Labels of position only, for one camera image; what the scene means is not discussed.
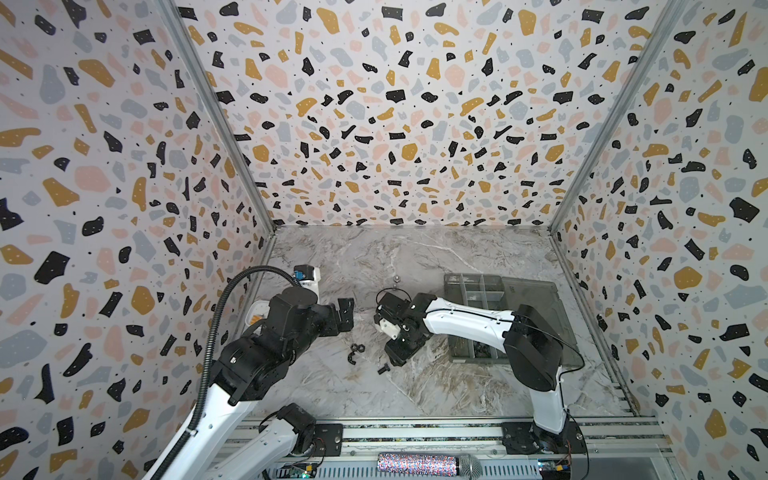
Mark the grey compartment organizer box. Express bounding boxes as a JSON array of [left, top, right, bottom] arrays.
[[443, 272, 586, 368]]

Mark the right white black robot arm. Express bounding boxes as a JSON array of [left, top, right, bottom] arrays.
[[374, 292, 567, 436]]

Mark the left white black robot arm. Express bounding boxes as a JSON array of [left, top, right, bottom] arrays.
[[146, 286, 354, 479]]

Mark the white square container orange label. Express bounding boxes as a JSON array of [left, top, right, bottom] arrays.
[[245, 300, 270, 327]]

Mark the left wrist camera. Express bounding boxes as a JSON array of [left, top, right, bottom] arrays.
[[294, 264, 321, 296]]

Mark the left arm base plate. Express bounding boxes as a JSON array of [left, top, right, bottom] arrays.
[[294, 423, 344, 458]]

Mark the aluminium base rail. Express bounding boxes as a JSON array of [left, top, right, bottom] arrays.
[[216, 417, 683, 479]]

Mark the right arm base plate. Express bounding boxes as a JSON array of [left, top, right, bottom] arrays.
[[501, 419, 587, 455]]

